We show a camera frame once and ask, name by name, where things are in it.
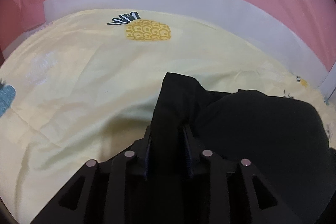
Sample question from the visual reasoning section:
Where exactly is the large black garment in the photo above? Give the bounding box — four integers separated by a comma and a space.
151, 73, 335, 223

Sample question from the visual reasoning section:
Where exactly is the yellow pineapple print bedsheet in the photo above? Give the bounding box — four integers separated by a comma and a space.
1, 9, 335, 223

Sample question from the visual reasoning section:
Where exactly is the white bed frame rail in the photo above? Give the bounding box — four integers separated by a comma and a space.
43, 0, 335, 98

